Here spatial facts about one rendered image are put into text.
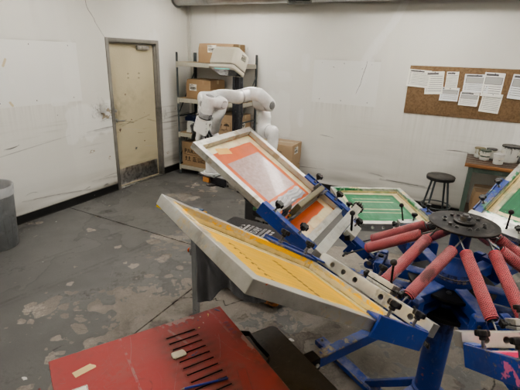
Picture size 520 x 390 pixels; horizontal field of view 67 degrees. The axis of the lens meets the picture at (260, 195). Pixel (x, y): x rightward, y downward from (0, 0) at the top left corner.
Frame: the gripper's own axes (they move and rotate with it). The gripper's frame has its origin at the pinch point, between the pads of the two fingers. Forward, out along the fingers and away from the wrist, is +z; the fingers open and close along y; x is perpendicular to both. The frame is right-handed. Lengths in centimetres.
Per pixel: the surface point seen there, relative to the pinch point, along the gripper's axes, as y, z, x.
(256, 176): -45.4, -0.2, 6.5
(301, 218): -78, 9, 8
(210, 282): -45, 69, 21
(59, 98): 289, 98, -127
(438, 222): -137, -23, 6
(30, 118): 283, 115, -87
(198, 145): -18.5, -11.1, 28.5
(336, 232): -98, 5, 9
